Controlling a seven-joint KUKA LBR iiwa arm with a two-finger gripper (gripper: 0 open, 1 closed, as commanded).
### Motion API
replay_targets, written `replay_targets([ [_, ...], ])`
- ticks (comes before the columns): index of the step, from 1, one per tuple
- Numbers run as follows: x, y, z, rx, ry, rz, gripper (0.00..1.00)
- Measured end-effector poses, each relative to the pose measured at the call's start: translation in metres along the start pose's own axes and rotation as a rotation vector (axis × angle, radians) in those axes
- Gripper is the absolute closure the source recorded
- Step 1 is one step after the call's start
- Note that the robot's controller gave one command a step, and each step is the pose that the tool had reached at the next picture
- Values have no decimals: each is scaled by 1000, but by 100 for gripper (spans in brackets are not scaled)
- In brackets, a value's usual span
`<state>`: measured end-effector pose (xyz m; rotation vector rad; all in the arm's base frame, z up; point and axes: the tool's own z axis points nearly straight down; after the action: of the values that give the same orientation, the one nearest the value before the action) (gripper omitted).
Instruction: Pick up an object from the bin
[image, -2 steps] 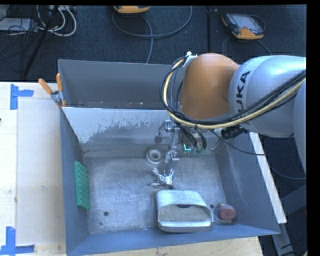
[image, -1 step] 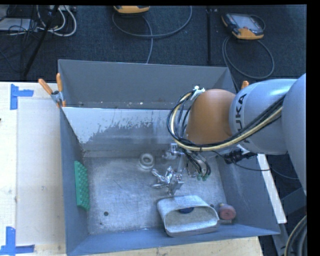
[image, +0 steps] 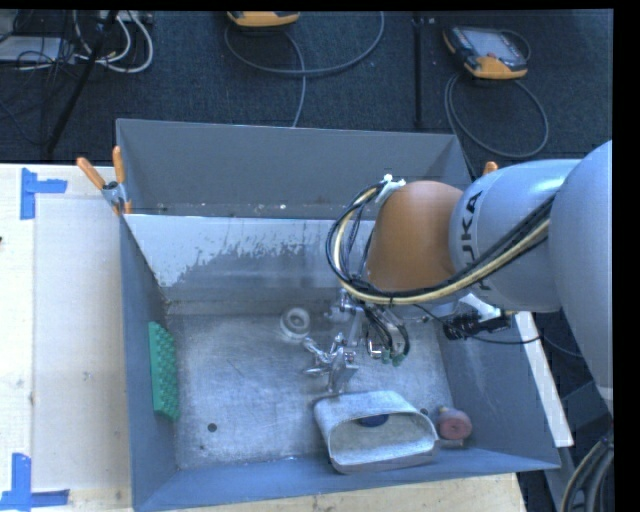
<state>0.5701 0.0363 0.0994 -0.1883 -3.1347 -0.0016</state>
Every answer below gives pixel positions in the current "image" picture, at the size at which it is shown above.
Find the grey felt pouch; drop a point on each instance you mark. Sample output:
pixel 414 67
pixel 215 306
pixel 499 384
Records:
pixel 370 445

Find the grey metal bin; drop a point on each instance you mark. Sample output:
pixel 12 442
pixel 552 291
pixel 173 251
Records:
pixel 250 380

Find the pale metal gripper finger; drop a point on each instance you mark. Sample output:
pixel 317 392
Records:
pixel 342 372
pixel 320 352

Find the pink cylinder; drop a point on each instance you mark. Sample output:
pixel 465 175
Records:
pixel 454 425

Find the black cylinder on white bracket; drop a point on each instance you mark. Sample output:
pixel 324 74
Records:
pixel 475 325

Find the dark green flat block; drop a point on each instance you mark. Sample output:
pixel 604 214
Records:
pixel 164 372

